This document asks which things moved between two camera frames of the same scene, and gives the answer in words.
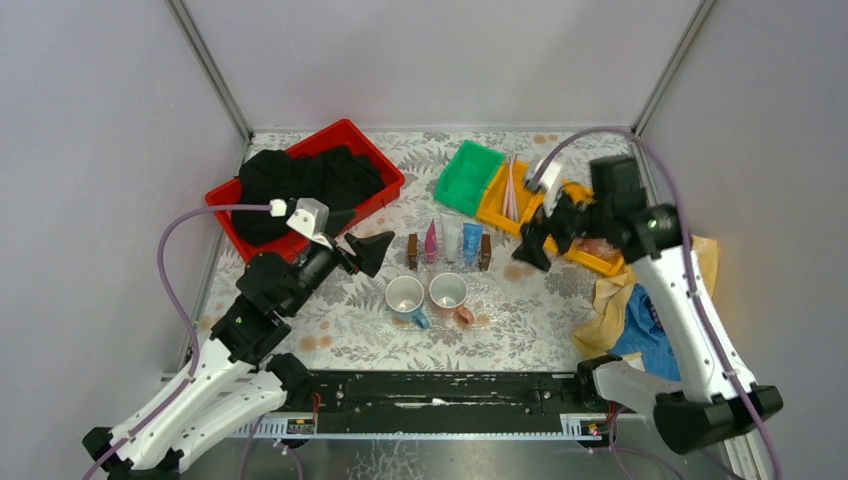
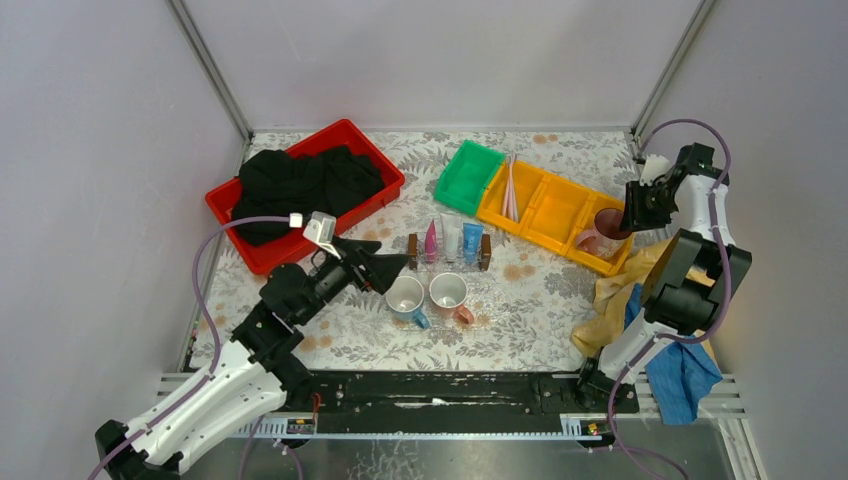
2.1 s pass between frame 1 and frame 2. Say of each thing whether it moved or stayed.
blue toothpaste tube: stayed
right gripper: moved
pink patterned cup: stayed
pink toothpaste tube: stayed
